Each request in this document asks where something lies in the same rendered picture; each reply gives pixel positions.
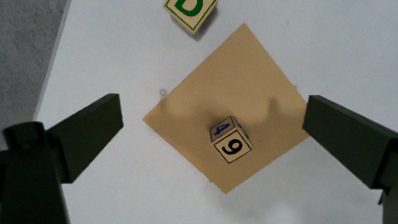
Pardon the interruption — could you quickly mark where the tan square mat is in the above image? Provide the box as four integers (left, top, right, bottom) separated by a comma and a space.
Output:
142, 22, 310, 194

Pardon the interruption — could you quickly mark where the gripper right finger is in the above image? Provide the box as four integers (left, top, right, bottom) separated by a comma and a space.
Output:
302, 95, 398, 224

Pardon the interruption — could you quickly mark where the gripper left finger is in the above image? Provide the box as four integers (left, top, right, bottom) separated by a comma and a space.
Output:
0, 93, 124, 224

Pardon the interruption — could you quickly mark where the white number block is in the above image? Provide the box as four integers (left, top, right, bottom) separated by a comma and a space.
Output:
210, 116, 254, 165

